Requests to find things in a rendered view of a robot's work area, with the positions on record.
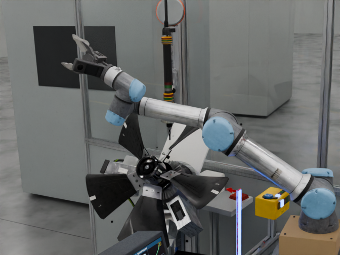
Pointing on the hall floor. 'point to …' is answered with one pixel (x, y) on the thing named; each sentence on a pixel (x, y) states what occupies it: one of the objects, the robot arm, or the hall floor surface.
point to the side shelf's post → (214, 244)
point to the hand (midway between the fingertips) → (66, 49)
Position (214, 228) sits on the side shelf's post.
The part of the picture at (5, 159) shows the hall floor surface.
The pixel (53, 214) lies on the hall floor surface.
